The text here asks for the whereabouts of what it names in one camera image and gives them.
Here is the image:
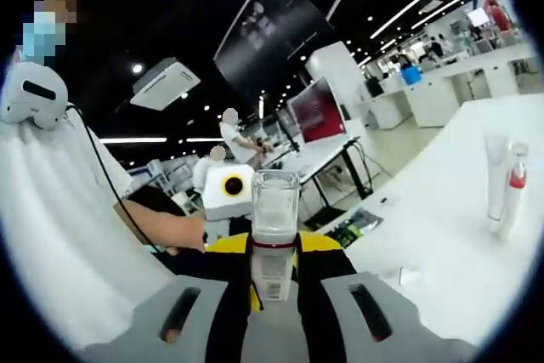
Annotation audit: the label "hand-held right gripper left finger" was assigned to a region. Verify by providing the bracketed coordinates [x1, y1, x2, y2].
[80, 232, 256, 363]

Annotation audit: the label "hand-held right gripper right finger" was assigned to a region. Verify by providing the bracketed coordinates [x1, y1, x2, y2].
[296, 230, 475, 363]

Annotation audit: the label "translucent skincare bottle clear cap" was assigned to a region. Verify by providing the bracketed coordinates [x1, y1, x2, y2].
[250, 169, 299, 303]

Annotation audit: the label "silver skincare tube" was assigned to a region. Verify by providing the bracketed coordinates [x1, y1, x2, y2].
[485, 133, 512, 233]

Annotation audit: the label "white skincare bottle red collar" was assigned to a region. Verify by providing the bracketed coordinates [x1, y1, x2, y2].
[502, 141, 531, 240]

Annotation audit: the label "green printed packet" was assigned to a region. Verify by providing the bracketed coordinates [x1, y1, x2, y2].
[329, 207, 384, 250]

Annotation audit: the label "white desk black legs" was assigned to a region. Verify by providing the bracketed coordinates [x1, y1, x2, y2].
[261, 135, 377, 213]

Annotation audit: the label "red-screen monitor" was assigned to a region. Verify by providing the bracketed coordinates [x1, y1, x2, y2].
[287, 77, 346, 146]

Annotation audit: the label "ceiling air conditioner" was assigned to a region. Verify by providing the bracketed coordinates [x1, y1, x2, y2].
[128, 56, 201, 112]

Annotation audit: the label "person's white shirt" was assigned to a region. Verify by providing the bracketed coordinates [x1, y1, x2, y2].
[0, 118, 171, 351]

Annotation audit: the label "white pillar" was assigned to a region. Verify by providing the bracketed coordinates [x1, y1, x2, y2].
[304, 41, 367, 134]

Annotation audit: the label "black hanging sign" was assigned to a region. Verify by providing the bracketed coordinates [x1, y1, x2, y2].
[213, 0, 336, 93]

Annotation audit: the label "white chest device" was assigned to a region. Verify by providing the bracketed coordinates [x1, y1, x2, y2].
[0, 60, 70, 131]

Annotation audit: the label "long white counter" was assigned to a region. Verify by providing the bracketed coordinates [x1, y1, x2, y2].
[365, 42, 539, 129]

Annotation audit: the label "blue bin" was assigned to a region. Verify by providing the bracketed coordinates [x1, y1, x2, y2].
[402, 64, 422, 87]

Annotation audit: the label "black device cable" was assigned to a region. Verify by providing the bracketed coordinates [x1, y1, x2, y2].
[63, 101, 175, 256]

